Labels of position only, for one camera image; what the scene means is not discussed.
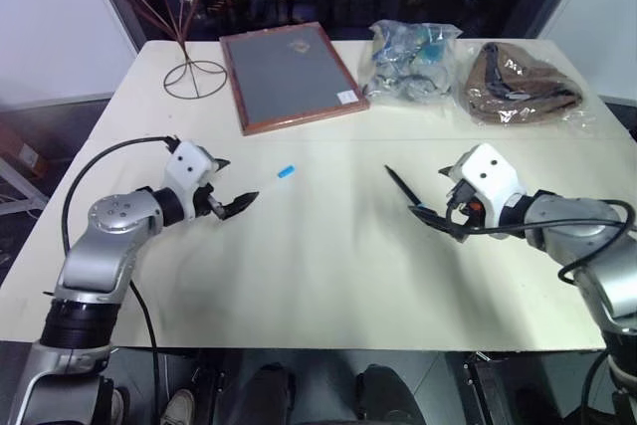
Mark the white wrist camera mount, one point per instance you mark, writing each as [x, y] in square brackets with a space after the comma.
[490, 176]
[188, 166]

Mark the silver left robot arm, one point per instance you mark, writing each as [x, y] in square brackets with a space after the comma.
[107, 241]

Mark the wooden picture frame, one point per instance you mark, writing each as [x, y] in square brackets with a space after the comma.
[291, 76]

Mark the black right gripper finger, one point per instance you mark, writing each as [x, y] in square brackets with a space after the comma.
[435, 218]
[450, 171]

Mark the small blue cap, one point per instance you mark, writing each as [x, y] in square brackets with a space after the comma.
[286, 171]

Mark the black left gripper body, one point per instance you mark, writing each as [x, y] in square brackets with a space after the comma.
[205, 201]

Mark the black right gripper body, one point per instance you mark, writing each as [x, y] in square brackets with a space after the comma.
[463, 206]

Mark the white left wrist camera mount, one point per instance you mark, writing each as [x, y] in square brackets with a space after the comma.
[188, 166]

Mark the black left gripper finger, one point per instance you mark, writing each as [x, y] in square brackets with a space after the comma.
[239, 202]
[221, 163]

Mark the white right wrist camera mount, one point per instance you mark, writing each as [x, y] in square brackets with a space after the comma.
[490, 176]

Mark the plastic bag with blue items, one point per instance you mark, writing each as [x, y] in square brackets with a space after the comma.
[410, 64]

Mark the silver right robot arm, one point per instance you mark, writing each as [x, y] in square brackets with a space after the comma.
[592, 241]

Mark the black box under table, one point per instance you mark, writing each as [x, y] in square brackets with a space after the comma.
[490, 390]

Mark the white metal frame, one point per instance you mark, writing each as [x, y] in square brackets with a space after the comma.
[20, 191]

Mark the light shoe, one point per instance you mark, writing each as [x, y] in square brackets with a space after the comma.
[179, 407]

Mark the dark rounded shape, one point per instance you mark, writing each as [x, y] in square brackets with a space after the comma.
[266, 395]
[385, 395]

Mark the cardboard box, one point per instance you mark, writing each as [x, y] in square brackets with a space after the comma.
[22, 156]

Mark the brown fabric in plastic bag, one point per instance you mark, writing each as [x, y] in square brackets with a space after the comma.
[522, 84]

